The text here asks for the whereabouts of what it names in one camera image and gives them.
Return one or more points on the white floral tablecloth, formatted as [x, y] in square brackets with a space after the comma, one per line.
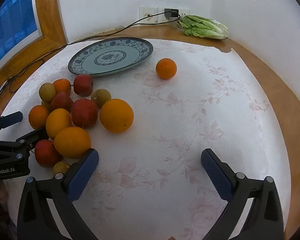
[165, 130]

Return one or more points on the black plug-in charger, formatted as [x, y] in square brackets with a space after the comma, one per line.
[171, 12]

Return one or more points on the blue patterned ceramic plate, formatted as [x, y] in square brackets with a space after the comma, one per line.
[110, 56]

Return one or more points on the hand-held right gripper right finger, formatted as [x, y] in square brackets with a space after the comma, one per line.
[215, 172]

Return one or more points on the small brown-green pear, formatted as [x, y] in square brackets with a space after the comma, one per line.
[61, 167]
[101, 98]
[47, 92]
[46, 105]

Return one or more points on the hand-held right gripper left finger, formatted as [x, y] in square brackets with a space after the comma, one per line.
[86, 172]

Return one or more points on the orange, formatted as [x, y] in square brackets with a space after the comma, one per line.
[61, 86]
[38, 116]
[58, 123]
[72, 142]
[116, 115]
[166, 68]

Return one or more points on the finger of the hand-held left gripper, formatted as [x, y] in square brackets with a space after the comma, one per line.
[32, 136]
[11, 119]

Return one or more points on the small white device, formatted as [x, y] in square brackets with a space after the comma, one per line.
[1, 87]

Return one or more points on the bagged romaine lettuce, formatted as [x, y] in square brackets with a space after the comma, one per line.
[202, 27]

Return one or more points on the wood-framed window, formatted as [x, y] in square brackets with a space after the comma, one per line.
[10, 25]

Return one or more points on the red apple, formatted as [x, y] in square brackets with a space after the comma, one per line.
[61, 101]
[84, 112]
[47, 155]
[83, 85]

